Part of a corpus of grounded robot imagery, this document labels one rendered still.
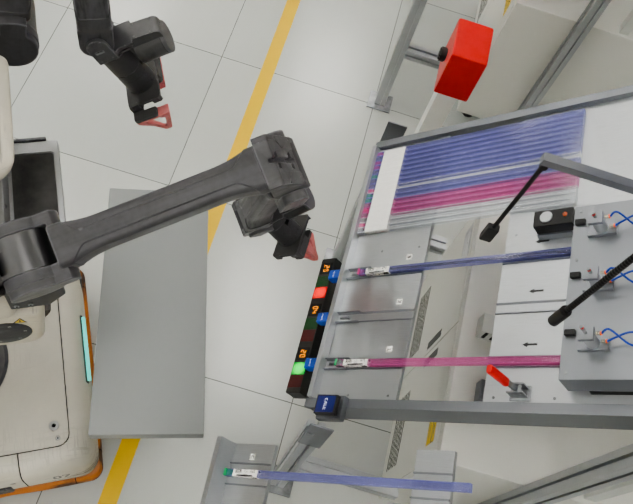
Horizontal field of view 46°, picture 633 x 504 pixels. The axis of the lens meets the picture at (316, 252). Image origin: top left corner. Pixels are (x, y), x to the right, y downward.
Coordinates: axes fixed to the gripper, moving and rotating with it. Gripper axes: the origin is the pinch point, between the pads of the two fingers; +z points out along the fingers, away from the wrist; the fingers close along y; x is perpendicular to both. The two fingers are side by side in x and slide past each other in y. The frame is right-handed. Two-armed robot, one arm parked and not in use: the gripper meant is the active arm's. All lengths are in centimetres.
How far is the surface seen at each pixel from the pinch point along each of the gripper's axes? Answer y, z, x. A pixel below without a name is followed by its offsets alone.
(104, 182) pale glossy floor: 43, 3, 104
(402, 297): -6.5, 8.8, -19.3
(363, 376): -24.4, 9.1, -14.1
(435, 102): 73, 30, -1
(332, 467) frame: -32, 46, 16
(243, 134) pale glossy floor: 79, 29, 77
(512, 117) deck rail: 37, 7, -39
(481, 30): 80, 16, -21
